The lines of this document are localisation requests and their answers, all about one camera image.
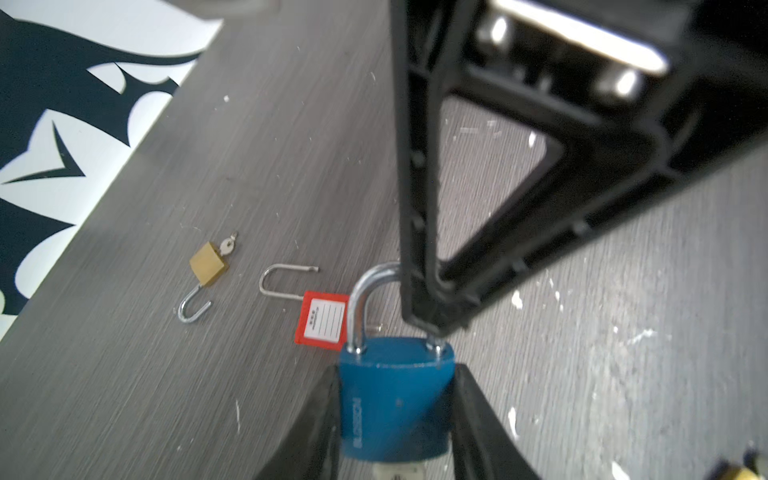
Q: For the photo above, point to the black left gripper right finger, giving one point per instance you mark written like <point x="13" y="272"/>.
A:
<point x="481" y="447"/>

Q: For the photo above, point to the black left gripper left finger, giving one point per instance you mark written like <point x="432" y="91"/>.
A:
<point x="311" y="448"/>

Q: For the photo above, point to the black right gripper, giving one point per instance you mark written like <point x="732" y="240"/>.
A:
<point x="637" y="100"/>

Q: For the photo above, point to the blue padlock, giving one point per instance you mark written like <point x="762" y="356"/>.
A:
<point x="395" y="400"/>

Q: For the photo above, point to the red safety padlock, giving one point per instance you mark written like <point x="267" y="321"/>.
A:
<point x="322" y="320"/>

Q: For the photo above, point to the small brass padlock far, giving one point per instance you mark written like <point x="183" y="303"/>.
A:
<point x="208" y="264"/>

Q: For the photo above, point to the small brass padlock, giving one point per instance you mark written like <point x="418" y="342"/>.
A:
<point x="208" y="264"/>
<point x="753" y="466"/>

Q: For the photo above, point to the small brass padlock near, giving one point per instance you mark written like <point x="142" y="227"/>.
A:
<point x="753" y="466"/>

